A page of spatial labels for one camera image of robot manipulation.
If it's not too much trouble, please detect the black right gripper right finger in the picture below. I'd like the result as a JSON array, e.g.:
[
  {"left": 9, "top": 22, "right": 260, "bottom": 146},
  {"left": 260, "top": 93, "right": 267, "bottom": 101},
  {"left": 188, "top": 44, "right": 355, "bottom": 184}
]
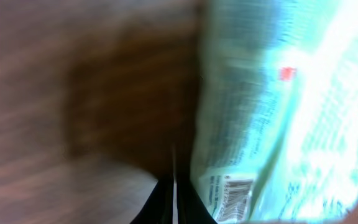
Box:
[{"left": 177, "top": 175, "right": 217, "bottom": 224}]

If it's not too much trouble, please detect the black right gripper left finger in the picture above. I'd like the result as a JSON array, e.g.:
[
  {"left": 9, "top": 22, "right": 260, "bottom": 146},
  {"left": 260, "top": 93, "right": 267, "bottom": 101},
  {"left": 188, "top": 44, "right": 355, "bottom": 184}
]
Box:
[{"left": 130, "top": 175, "right": 174, "bottom": 224}]

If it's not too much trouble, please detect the teal orange soup packet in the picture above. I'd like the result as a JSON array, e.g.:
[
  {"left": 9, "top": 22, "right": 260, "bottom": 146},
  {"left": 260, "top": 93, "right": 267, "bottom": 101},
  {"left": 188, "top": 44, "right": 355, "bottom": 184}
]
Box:
[{"left": 190, "top": 0, "right": 358, "bottom": 223}]

